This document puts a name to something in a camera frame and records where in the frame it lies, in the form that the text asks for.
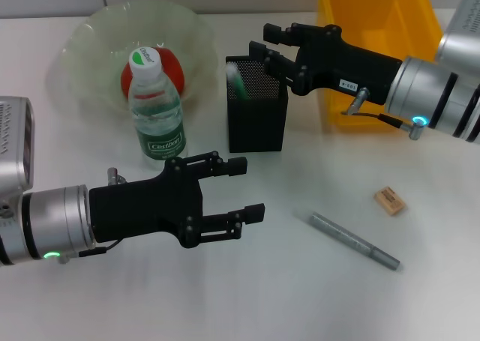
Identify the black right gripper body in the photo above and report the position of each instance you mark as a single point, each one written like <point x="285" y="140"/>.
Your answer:
<point x="337" y="67"/>

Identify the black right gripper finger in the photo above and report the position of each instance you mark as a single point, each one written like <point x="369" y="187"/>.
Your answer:
<point x="273" y="60"/>
<point x="288" y="35"/>

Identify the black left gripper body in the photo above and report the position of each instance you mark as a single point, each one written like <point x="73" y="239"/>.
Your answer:
<point x="146" y="210"/>

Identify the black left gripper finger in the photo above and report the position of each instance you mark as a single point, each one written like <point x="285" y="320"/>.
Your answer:
<point x="228" y="166"/>
<point x="240" y="217"/>

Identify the mint green utility knife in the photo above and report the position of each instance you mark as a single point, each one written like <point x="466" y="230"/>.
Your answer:
<point x="236" y="80"/>

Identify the clear green-label water bottle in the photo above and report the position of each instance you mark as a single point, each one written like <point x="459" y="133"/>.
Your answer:
<point x="157" y="131"/>

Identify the red-orange orange fruit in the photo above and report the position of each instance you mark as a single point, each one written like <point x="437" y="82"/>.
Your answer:
<point x="174" y="75"/>

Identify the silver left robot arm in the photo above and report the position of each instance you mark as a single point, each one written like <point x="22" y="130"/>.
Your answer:
<point x="48" y="221"/>

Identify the black mesh pen holder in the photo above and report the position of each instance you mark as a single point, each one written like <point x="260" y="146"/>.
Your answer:
<point x="258" y="123"/>

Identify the grey marker pen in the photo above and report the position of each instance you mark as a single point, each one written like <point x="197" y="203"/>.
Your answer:
<point x="352" y="241"/>

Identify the tan eraser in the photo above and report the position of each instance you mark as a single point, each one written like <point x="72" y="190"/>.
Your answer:
<point x="390" y="200"/>

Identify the pale green glass fruit plate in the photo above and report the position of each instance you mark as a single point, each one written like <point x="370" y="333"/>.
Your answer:
<point x="93" y="37"/>

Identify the yellow plastic bin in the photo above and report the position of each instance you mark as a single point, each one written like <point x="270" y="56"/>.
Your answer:
<point x="375" y="3"/>

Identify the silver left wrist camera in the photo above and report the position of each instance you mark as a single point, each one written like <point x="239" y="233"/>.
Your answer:
<point x="15" y="142"/>

